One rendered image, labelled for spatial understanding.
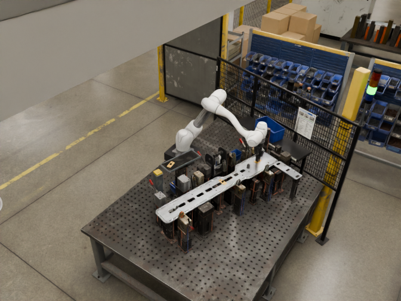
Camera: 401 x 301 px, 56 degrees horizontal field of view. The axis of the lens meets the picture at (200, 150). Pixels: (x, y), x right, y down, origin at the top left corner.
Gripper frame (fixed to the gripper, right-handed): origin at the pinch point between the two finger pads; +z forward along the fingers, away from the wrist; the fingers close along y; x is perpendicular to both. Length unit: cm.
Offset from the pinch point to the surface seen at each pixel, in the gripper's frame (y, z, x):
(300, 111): 2, -34, 55
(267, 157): 0.2, 5.7, 14.2
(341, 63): -47, -27, 203
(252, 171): 6.3, 5.6, -13.1
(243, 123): -56, 2, 37
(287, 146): 3.3, 3.0, 41.4
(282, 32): -272, 30, 362
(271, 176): 24.8, 2.9, -7.6
